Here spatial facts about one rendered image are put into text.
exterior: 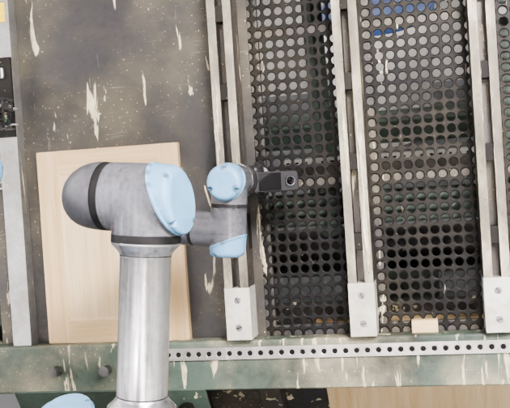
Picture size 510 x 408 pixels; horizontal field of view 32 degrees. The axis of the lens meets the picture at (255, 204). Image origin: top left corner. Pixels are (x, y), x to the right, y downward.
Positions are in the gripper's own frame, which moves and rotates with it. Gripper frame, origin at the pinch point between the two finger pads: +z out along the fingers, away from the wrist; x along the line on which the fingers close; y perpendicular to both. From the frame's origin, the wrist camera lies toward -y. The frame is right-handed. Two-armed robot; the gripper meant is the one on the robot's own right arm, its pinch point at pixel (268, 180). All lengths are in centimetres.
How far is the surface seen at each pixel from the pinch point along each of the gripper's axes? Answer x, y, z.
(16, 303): 27, 66, -3
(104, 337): 37, 44, 0
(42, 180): -3, 58, 0
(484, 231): 14, -49, -4
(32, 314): 31, 63, -1
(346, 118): -13.0, -20.1, -4.1
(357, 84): -20.5, -23.0, -4.4
